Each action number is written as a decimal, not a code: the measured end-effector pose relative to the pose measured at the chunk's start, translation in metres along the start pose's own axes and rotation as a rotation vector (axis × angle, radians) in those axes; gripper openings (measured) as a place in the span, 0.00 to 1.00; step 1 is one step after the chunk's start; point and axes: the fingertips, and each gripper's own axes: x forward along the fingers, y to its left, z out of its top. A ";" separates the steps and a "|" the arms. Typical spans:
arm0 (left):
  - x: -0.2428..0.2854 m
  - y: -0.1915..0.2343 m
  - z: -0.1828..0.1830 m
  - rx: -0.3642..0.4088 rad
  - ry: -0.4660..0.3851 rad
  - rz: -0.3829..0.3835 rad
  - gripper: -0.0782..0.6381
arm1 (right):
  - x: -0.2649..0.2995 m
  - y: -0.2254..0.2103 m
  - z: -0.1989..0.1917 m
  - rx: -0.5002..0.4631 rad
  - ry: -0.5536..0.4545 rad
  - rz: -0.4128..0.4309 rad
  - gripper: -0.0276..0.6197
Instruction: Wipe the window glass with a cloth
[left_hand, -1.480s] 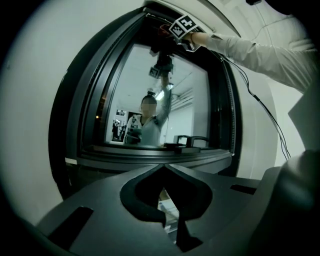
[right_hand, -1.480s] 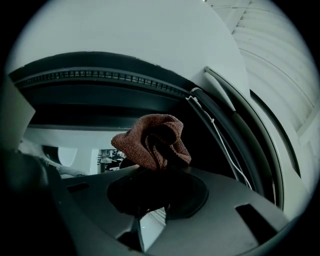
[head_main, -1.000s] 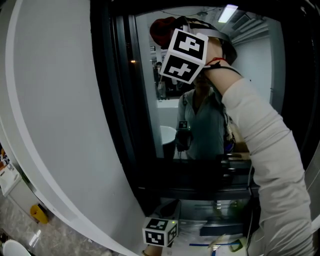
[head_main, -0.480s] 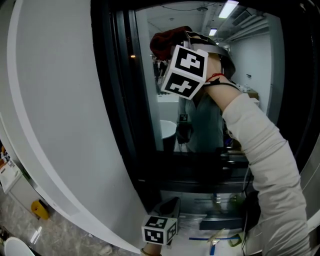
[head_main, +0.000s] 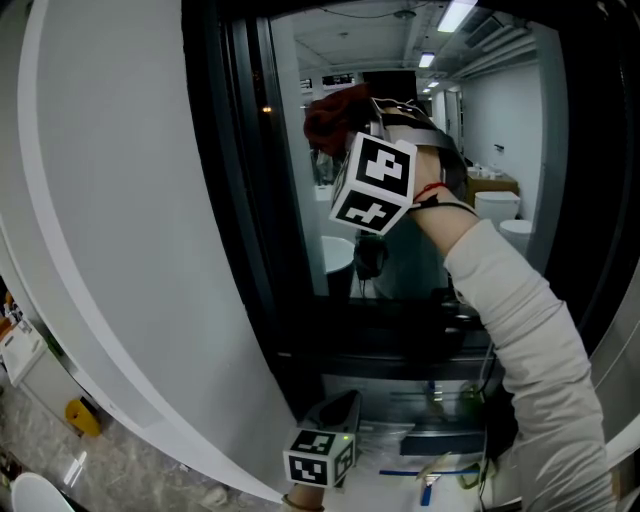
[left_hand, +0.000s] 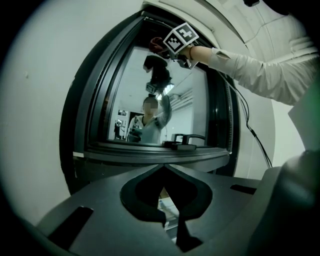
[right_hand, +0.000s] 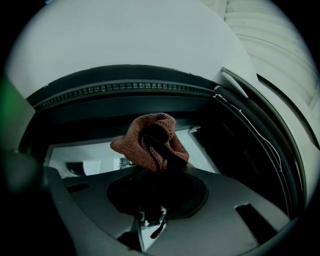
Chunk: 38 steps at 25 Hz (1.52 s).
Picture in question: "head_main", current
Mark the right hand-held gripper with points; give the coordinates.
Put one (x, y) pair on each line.
(375, 185)

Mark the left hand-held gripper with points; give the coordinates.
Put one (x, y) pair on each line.
(320, 452)

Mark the red cloth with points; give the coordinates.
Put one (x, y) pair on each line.
(330, 122)

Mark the window glass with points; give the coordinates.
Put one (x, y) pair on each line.
(300, 210)

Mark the person's right forearm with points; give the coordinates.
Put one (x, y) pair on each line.
(530, 340)

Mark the person's left forearm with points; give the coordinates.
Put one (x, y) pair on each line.
(302, 500)

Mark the long blue tape strip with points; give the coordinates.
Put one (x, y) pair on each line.
(400, 472)

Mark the short blue tape strip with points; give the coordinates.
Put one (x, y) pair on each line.
(426, 492)

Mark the yellow plastic container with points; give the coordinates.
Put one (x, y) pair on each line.
(82, 417)

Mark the white round basin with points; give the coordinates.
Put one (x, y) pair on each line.
(32, 492)

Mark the white storage cabinet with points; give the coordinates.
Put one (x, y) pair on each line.
(25, 352)

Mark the black window frame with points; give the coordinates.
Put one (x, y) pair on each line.
(225, 150)

